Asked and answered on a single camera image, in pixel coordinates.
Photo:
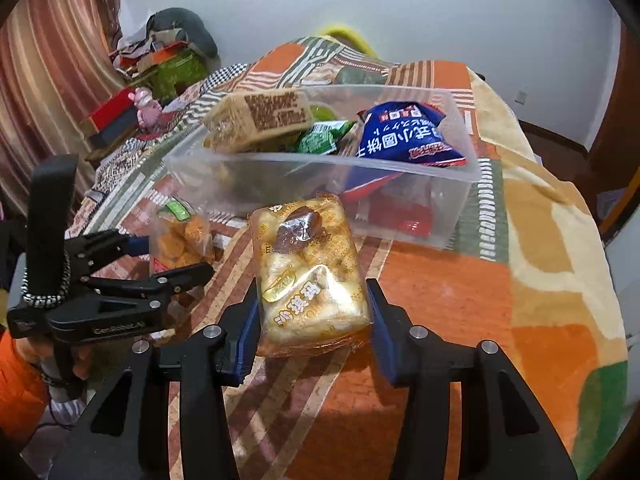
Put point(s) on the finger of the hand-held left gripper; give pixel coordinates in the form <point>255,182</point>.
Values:
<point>100,250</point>
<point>150,285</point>

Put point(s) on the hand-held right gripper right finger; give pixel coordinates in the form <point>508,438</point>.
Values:
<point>382,340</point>

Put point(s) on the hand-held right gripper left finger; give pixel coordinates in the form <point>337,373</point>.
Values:
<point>247,345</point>

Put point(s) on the orange fried snack bag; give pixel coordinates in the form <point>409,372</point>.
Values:
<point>180,240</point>

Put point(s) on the golden bread packet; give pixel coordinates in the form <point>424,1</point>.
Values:
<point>305,270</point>

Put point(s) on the red snack packet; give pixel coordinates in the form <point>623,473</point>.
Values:
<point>400,217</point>
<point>370,187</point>

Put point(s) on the clear plastic storage container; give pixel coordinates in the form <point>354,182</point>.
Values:
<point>240,180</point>

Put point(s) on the long clear biscuit packet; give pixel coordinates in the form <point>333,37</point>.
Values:
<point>260,115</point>

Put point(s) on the blue snack bag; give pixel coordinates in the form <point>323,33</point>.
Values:
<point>400,135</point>

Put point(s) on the small green snack packet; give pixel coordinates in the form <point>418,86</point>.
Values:
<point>320,140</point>

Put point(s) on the green jelly cup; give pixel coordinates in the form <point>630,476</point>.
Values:
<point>322,111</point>

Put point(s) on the person's left forearm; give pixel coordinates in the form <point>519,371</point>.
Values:
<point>20,390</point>

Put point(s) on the person's left hand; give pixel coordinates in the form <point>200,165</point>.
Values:
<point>35,352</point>

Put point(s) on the striped patchwork blanket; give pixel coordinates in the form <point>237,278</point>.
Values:
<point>150,170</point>

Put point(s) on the dark flat box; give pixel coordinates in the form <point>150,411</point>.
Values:
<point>115,130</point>

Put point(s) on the red box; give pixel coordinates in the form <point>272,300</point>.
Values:
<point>107,110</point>

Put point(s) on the pink plush toy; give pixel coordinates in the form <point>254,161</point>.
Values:
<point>147,110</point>

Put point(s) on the striped red gold curtain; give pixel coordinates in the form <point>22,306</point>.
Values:
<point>50,60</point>

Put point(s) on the green cardboard box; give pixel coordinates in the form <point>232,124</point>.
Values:
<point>180,75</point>

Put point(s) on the orange box lid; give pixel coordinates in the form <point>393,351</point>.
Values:
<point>160,57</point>

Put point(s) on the white wall socket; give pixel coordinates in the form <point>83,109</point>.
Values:
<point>521,96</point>

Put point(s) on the yellow bed frame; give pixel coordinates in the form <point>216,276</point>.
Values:
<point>350,32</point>

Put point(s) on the wooden door frame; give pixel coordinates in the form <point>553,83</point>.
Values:
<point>617,135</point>

